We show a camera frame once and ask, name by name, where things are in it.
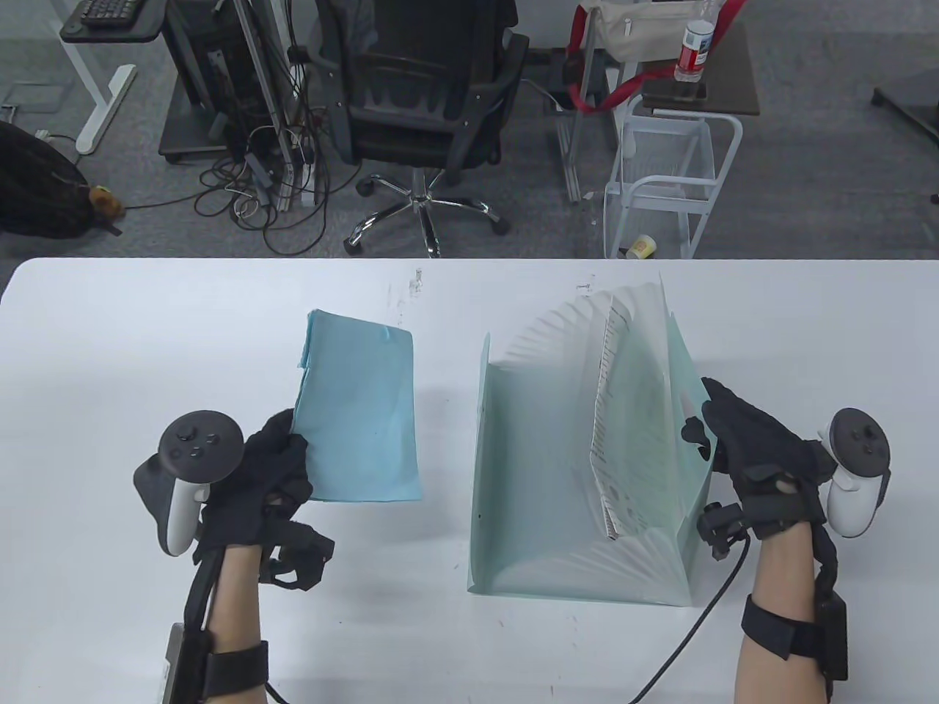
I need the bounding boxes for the aluminium frame stand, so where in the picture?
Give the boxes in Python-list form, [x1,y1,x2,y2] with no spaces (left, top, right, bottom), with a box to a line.
[555,15,610,202]
[235,0,316,213]

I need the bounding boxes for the clear water bottle red label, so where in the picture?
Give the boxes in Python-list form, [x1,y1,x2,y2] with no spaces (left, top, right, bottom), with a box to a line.
[675,0,723,83]

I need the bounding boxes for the black computer tower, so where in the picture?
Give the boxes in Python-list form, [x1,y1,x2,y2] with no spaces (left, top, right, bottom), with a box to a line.
[160,0,254,164]

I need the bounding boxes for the black keyboard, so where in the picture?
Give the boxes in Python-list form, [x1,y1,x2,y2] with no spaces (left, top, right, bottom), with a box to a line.
[77,0,144,29]

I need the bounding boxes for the black stand base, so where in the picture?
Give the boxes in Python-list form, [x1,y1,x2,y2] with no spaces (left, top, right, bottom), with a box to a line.
[872,73,939,144]

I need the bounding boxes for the black office chair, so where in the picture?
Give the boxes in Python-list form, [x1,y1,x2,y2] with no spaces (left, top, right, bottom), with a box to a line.
[312,0,530,257]

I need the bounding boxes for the black backpack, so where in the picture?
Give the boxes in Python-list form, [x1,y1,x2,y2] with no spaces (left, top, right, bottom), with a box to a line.
[0,121,96,239]

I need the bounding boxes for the person's left hand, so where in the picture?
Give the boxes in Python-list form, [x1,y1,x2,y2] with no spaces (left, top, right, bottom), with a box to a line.
[192,409,336,591]

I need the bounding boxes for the white rolling cart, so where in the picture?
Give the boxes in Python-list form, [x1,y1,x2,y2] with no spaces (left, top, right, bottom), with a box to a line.
[603,95,744,260]

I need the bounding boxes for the beige bag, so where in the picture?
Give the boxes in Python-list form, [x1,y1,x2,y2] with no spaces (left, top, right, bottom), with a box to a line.
[583,0,709,63]

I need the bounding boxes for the person's right hand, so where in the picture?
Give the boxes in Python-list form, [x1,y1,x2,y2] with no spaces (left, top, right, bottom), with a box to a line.
[681,378,837,562]

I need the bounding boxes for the black desk white legs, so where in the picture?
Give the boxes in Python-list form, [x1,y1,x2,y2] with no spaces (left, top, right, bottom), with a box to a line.
[59,0,166,155]

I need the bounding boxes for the black wrist sensor box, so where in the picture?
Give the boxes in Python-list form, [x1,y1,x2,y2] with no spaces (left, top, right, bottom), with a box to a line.
[161,623,213,704]
[811,594,850,683]

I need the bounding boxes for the black wrist strap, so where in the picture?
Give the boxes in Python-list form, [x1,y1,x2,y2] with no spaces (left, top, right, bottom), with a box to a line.
[741,594,822,661]
[202,640,270,697]

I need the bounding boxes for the tangle of black cables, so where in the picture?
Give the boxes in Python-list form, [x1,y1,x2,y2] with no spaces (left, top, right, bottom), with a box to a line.
[194,59,364,257]

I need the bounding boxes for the black and white controller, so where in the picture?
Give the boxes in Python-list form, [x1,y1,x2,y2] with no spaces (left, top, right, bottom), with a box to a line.
[134,411,245,558]
[818,408,892,540]

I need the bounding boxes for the light green accordion folder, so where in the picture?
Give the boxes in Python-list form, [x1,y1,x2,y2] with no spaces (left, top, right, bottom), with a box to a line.
[467,273,716,608]

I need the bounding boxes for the person's right forearm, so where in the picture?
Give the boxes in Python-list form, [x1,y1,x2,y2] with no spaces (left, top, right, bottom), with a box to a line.
[734,524,826,704]

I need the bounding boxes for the blue paper document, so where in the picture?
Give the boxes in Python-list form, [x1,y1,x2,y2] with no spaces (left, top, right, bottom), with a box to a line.
[297,309,425,504]

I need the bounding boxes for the dark brown side table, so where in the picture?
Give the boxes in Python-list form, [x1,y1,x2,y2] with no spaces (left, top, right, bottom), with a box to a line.
[638,18,761,117]

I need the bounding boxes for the black phone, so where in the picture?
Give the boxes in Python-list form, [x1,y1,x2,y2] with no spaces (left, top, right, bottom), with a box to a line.
[642,79,709,102]

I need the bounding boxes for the printed worksheet document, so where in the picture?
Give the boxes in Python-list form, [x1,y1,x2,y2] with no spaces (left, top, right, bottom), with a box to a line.
[589,304,639,542]

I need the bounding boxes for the person's left forearm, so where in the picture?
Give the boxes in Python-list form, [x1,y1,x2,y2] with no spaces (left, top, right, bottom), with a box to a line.
[205,546,268,704]

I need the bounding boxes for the red strap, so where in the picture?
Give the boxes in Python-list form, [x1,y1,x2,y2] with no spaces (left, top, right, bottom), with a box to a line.
[566,0,749,114]

